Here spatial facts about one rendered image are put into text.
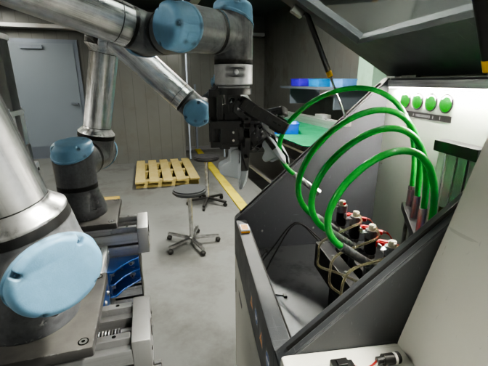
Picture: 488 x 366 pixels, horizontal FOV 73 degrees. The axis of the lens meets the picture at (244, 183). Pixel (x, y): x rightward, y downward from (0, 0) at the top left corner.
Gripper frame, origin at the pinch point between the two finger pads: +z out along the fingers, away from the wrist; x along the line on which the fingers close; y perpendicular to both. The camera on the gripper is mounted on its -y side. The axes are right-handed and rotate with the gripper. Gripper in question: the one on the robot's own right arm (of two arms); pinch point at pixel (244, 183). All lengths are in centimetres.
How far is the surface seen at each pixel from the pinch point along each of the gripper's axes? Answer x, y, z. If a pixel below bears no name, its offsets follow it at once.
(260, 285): -1.6, -4.4, 27.5
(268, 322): 11.4, -3.7, 27.5
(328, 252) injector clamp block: -10.1, -25.4, 24.5
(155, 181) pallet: -379, 71, 110
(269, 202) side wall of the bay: -43, -15, 21
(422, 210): 4.6, -40.4, 6.9
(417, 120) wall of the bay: -25, -57, -10
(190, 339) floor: -91, 19, 123
